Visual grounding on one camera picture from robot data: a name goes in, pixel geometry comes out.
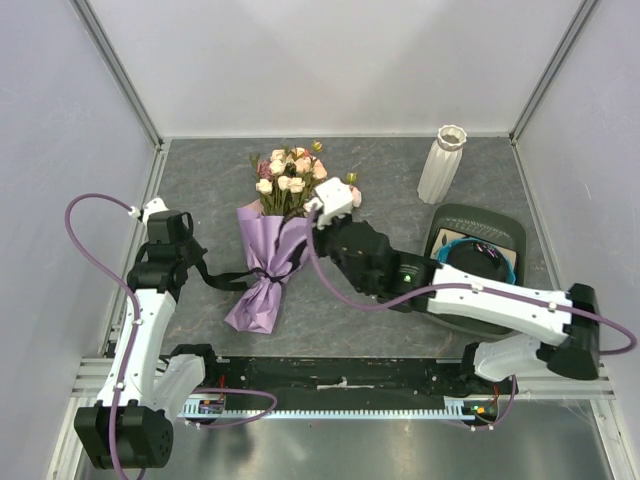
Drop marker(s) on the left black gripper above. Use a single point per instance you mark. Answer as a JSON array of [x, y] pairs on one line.
[[197, 251]]

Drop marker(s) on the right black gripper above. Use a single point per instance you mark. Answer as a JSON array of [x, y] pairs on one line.
[[318, 235]]

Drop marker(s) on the black ribbon with gold lettering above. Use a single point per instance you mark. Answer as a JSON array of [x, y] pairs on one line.
[[233, 281]]

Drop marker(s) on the purple pink wrapping paper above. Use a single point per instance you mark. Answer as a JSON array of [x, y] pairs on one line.
[[275, 249]]

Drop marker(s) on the pink artificial flower bunch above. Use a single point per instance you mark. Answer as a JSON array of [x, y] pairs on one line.
[[287, 177]]

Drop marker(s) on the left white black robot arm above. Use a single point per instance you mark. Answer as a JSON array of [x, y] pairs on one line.
[[130, 426]]

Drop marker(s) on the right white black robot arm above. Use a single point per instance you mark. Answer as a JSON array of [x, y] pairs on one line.
[[556, 330]]

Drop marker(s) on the white ribbed ceramic vase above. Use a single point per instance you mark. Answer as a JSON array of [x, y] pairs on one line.
[[441, 164]]

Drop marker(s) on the blue scalloped plate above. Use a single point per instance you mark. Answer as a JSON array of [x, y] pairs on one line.
[[452, 247]]

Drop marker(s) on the black round plate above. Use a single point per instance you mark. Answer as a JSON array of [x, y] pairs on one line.
[[475, 257]]

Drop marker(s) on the dark green plastic tray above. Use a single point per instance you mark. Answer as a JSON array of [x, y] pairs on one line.
[[488, 225]]

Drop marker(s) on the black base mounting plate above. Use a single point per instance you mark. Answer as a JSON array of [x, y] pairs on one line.
[[356, 397]]

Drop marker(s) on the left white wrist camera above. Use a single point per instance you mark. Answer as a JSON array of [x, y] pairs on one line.
[[143, 214]]

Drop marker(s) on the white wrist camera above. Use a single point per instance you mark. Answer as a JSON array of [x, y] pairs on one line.
[[143, 214], [330, 200]]

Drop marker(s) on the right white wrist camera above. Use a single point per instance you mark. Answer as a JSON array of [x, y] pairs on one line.
[[330, 200]]

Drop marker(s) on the aluminium frame rail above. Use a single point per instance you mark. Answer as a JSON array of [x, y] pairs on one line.
[[436, 377]]

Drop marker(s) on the grey slotted cable duct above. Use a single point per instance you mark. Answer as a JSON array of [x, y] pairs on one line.
[[198, 408]]

